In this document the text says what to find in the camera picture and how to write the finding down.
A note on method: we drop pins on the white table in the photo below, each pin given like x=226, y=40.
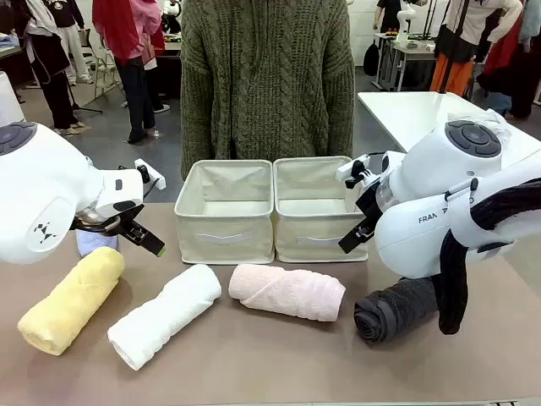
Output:
x=401, y=114

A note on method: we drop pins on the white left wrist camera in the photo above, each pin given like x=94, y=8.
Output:
x=152, y=174

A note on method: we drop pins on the person in orange trousers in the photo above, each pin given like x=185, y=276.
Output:
x=460, y=51

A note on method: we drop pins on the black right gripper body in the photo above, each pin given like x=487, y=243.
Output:
x=368, y=205

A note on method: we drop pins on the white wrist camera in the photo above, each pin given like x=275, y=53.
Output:
x=353, y=167
x=152, y=174

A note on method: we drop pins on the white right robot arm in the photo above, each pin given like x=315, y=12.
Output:
x=427, y=199

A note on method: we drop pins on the white towel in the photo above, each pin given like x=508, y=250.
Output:
x=169, y=313

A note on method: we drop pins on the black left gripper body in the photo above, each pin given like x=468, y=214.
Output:
x=114, y=226

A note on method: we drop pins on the person in red pink top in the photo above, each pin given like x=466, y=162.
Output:
x=131, y=51

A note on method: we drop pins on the person in red dark clothes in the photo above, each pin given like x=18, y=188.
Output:
x=515, y=67

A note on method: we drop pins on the pink towel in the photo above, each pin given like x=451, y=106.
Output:
x=291, y=292

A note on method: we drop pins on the person in black clothes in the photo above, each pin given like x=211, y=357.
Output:
x=389, y=14

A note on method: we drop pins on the white folding chair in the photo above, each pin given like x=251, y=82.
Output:
x=105, y=76

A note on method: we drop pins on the person in olive knit sweater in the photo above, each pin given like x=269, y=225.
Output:
x=266, y=76

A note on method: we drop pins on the blue cone-folded towel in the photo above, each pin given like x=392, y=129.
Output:
x=95, y=244

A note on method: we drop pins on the yellow towel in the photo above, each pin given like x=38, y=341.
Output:
x=72, y=296

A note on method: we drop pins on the person in black outfit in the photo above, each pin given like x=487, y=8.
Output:
x=50, y=59

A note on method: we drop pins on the white cylindrical air purifier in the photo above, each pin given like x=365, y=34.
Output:
x=8, y=101

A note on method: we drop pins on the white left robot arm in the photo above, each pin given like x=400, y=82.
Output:
x=46, y=186

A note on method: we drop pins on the cream fabric storage bin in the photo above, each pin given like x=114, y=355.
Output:
x=224, y=237
x=313, y=237

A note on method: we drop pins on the black hanging bag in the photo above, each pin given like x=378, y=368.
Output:
x=371, y=59

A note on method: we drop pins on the seated person in navy hoodie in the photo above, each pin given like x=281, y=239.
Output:
x=76, y=34

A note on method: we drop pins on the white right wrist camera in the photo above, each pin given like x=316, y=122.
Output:
x=353, y=167

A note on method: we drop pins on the dark grey towel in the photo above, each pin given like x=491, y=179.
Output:
x=393, y=313

